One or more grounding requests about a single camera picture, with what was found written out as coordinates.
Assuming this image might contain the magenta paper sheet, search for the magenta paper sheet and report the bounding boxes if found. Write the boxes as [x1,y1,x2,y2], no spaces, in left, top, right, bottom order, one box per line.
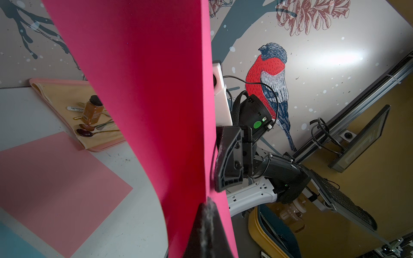
[44,1,238,258]

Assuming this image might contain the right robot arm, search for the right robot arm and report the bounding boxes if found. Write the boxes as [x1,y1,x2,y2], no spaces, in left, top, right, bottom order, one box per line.
[214,91,310,216]

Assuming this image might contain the iridescent rainbow spoon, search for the iridescent rainbow spoon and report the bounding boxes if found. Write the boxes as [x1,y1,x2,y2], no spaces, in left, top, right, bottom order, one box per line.
[79,120,114,132]

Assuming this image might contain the black keyboard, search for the black keyboard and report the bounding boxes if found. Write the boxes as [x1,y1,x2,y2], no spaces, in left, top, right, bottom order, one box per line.
[308,170,378,232]

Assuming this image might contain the beige cloth napkin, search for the beige cloth napkin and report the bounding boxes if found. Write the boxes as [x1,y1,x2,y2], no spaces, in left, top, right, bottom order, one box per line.
[32,81,125,149]

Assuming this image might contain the pink plastic tray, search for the pink plastic tray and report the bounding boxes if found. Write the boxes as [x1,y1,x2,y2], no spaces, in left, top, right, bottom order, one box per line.
[29,78,126,153]

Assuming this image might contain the light blue paper sheet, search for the light blue paper sheet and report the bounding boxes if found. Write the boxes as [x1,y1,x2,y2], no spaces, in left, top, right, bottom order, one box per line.
[1,223,45,258]

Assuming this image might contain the iridescent purple spoon front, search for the iridescent purple spoon front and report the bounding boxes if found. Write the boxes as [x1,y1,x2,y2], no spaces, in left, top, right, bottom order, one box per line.
[76,129,119,138]

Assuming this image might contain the black computer monitor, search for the black computer monitor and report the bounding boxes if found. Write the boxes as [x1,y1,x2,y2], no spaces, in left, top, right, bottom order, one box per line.
[328,105,391,173]

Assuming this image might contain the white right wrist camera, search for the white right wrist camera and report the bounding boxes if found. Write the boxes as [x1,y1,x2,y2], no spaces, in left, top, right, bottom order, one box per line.
[213,61,233,126]

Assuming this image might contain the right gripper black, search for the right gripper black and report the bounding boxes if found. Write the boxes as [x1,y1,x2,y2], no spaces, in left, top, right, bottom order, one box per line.
[214,126,257,192]

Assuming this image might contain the red pepper spice jar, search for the red pepper spice jar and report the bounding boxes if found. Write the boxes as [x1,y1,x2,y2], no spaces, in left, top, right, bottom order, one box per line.
[81,95,104,125]

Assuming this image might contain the light pink paper sheet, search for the light pink paper sheet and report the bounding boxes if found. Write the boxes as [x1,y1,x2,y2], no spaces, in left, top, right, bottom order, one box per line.
[1,132,132,258]

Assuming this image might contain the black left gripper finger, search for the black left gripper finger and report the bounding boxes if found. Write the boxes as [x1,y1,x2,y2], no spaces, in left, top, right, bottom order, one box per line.
[183,198,232,258]

